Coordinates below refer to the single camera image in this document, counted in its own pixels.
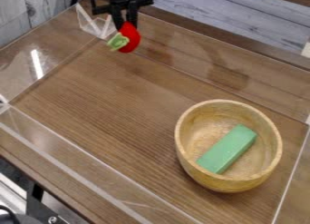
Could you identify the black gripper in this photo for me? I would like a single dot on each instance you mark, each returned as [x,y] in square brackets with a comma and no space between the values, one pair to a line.
[113,7]

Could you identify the red plush tomato toy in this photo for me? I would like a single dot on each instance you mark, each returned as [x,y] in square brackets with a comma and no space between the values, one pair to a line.
[126,40]

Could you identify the wooden bowl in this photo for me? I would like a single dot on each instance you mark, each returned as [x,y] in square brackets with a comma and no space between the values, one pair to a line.
[202,125]

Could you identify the green rectangular block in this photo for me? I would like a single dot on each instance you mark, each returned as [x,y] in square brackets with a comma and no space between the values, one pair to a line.
[224,152]

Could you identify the clear acrylic corner bracket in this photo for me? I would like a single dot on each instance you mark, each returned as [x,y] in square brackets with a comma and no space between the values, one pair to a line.
[99,27]

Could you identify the clear acrylic tray wall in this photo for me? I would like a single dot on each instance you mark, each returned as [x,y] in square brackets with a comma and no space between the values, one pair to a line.
[88,116]

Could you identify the black metal table bracket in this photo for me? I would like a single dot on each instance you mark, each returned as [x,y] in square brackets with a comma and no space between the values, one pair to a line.
[37,210]

